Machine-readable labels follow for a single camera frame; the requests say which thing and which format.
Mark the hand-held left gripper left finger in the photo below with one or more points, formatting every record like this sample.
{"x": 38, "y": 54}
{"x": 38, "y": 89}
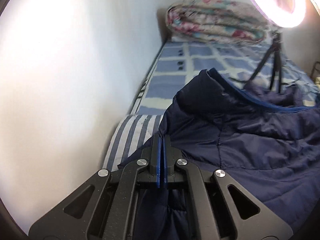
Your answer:
{"x": 159, "y": 155}

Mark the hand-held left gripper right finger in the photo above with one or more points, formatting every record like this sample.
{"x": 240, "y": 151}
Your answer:
{"x": 167, "y": 155}

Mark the navy puffer jacket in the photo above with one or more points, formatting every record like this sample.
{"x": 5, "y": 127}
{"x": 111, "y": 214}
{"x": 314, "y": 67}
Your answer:
{"x": 250, "y": 142}

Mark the black metal clothes rack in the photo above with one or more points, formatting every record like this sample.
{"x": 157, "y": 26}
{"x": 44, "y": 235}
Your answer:
{"x": 312, "y": 70}

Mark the blue striped blanket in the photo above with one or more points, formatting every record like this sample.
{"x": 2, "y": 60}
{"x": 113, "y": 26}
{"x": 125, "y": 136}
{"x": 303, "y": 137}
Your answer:
{"x": 132, "y": 135}

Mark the blue checked bed sheet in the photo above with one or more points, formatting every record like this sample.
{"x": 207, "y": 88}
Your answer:
{"x": 170, "y": 80}

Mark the folded floral quilt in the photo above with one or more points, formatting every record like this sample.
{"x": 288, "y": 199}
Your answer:
{"x": 212, "y": 22}

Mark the black tripod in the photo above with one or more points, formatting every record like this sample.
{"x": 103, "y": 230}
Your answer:
{"x": 276, "y": 55}

